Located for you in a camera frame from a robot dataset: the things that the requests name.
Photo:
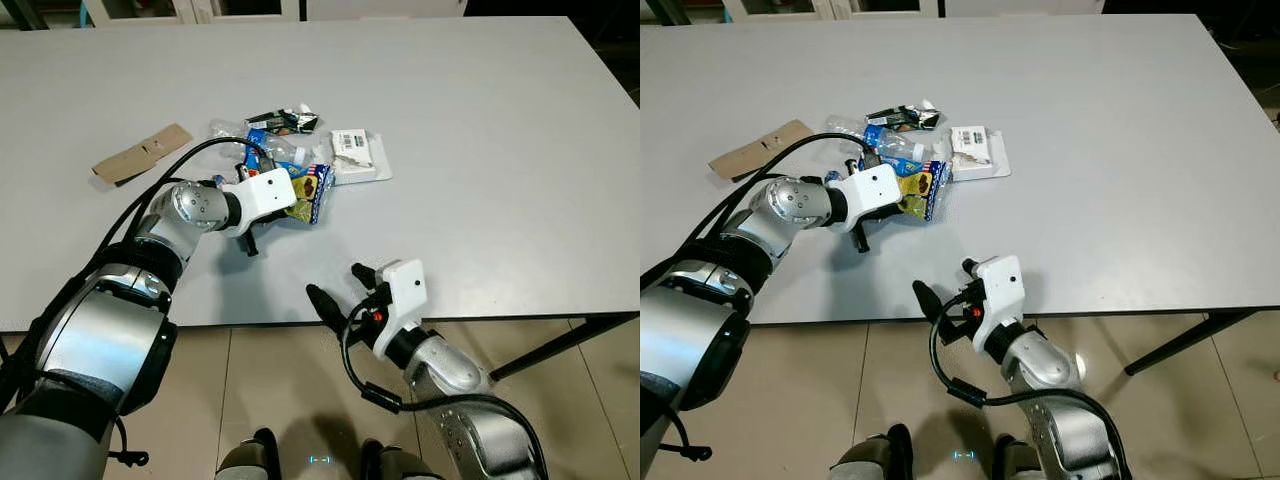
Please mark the crushed clear plastic bottle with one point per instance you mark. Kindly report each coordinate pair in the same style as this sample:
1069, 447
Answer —
905, 145
290, 150

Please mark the yellow blue snack packet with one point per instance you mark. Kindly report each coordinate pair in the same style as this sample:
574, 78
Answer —
925, 185
315, 190

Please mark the brown cardboard piece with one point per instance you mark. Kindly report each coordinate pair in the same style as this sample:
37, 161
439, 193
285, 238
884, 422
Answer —
140, 157
750, 155

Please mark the black silver foil wrapper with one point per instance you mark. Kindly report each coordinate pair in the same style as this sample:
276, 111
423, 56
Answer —
285, 120
905, 115

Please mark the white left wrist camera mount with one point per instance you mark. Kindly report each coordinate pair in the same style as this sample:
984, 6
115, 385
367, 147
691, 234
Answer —
268, 192
868, 188

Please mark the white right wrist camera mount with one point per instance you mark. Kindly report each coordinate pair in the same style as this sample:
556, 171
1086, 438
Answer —
1000, 290
405, 295

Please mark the white flat carton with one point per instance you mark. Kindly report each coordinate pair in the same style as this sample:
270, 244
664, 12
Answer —
975, 155
355, 160

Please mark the grey robot left leg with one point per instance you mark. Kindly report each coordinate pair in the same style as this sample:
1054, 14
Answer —
250, 460
870, 458

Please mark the white table with black legs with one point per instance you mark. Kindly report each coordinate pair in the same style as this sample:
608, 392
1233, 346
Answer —
480, 120
1100, 120

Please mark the grey robot right leg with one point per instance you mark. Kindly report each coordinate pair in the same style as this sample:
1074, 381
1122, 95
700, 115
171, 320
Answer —
400, 465
1020, 462

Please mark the grey robot leg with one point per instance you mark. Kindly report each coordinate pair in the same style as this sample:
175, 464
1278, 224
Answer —
250, 460
870, 458
400, 465
1020, 462

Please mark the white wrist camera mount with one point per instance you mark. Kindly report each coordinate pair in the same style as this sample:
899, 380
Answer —
868, 188
268, 192
1000, 290
405, 295

